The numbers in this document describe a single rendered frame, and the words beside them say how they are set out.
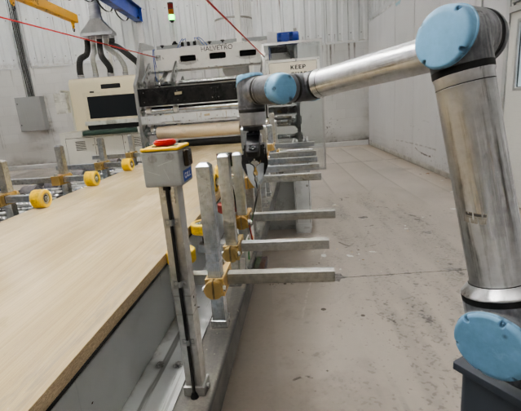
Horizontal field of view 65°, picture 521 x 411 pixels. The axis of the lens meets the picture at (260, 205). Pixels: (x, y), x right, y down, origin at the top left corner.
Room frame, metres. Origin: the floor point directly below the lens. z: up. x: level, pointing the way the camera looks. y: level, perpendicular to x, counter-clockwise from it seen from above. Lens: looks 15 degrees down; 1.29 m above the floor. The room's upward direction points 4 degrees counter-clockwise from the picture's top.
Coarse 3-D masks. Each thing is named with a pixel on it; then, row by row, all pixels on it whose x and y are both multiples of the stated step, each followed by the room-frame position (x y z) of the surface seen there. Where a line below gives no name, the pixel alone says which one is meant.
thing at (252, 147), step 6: (252, 132) 1.38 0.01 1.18; (258, 132) 1.38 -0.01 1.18; (246, 138) 1.36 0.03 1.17; (252, 138) 1.35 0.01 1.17; (258, 138) 1.35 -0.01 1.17; (246, 144) 1.32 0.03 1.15; (252, 144) 1.31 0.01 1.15; (258, 144) 1.32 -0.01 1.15; (246, 150) 1.30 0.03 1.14; (252, 150) 1.29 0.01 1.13; (258, 150) 1.29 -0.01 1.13; (246, 156) 1.30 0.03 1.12; (252, 156) 1.29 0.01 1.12; (258, 156) 1.30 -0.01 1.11
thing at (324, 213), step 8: (256, 216) 1.52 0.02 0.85; (264, 216) 1.52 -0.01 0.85; (272, 216) 1.51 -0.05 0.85; (280, 216) 1.51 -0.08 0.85; (288, 216) 1.50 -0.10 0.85; (296, 216) 1.50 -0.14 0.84; (304, 216) 1.50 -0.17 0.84; (312, 216) 1.49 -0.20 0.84; (320, 216) 1.49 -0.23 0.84; (328, 216) 1.49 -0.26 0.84
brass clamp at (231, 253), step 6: (240, 234) 1.34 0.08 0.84; (240, 240) 1.28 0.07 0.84; (228, 246) 1.22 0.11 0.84; (234, 246) 1.23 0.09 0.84; (240, 246) 1.26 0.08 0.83; (222, 252) 1.23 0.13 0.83; (228, 252) 1.21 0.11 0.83; (234, 252) 1.21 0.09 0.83; (240, 252) 1.22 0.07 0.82; (228, 258) 1.21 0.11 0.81; (234, 258) 1.21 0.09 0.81; (240, 258) 1.24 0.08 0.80
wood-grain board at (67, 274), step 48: (240, 144) 3.74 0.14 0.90; (96, 192) 1.99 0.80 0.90; (144, 192) 1.90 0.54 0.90; (192, 192) 1.81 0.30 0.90; (0, 240) 1.30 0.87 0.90; (48, 240) 1.26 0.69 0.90; (96, 240) 1.22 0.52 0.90; (144, 240) 1.18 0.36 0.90; (0, 288) 0.90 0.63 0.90; (48, 288) 0.88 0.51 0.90; (96, 288) 0.86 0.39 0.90; (144, 288) 0.89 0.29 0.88; (0, 336) 0.68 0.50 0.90; (48, 336) 0.67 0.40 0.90; (96, 336) 0.66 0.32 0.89; (0, 384) 0.54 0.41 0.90; (48, 384) 0.53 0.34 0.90
